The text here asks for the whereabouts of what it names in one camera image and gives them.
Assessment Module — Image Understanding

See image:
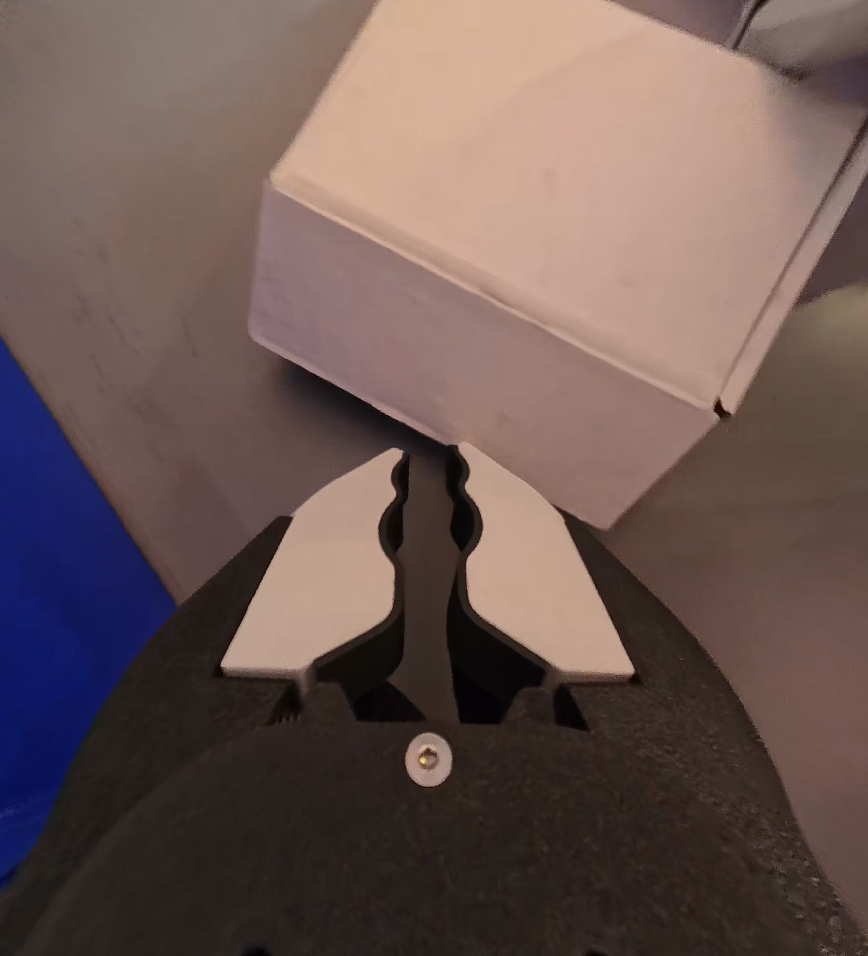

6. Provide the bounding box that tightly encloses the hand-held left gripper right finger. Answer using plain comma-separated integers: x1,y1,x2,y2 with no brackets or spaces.
443,441,638,686

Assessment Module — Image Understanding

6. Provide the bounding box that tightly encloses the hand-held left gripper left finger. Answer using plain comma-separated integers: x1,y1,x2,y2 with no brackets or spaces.
219,447,411,684

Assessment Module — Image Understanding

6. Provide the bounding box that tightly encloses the blue plastic bin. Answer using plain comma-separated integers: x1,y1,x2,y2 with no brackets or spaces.
0,267,178,893

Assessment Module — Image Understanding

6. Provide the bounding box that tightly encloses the white cardboard mailer box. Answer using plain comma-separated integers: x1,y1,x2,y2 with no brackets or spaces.
247,0,868,533

